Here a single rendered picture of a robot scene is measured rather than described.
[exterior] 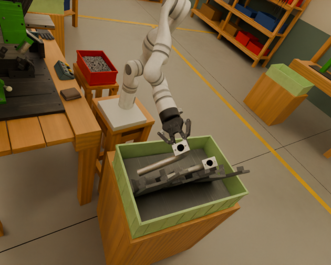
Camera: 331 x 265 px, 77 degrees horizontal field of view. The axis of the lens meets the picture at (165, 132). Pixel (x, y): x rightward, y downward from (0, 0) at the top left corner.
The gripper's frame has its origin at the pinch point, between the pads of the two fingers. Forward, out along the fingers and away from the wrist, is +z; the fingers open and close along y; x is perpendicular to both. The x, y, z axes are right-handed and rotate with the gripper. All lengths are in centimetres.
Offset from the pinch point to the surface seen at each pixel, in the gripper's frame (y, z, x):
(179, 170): -5.4, 6.5, 9.2
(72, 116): -55, -44, 19
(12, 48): -73, -93, 2
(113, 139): -46, -31, 42
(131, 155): -33.4, -13.8, 32.1
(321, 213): 88, 86, 238
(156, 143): -18.6, -15.4, 35.0
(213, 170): 5.9, 10.2, 21.3
